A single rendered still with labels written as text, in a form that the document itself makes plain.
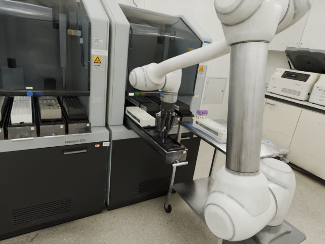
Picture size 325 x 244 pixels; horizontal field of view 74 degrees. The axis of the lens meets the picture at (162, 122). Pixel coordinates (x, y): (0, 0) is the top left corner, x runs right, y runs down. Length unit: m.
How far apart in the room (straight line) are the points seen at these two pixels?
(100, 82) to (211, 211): 1.10
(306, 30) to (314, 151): 1.61
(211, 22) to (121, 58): 2.08
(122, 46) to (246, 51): 1.02
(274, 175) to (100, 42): 1.19
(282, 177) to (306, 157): 2.48
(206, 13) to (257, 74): 2.73
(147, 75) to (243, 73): 0.48
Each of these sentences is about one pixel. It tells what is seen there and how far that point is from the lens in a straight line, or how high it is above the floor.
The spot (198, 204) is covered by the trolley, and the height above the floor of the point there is 0.28.
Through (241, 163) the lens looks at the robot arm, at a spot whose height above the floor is 1.03.
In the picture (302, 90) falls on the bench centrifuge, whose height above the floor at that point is 1.03.
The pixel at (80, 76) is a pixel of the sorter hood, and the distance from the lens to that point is 1.45.
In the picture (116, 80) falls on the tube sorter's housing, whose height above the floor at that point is 1.07.
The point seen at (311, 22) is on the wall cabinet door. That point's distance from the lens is 3.71.
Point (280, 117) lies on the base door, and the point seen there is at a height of 0.61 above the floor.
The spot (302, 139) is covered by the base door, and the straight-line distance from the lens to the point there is 3.30.
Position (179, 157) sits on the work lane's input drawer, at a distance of 1.19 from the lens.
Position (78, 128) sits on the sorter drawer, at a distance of 1.46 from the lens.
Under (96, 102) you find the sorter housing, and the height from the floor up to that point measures 0.91.
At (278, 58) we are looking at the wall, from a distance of 4.23.
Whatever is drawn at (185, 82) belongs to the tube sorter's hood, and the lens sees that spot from 1.79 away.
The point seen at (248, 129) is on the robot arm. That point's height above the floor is 1.13.
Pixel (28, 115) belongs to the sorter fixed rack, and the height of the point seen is 0.86.
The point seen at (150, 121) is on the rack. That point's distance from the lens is 1.43.
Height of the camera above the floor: 1.31
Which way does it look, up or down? 19 degrees down
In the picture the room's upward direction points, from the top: 7 degrees clockwise
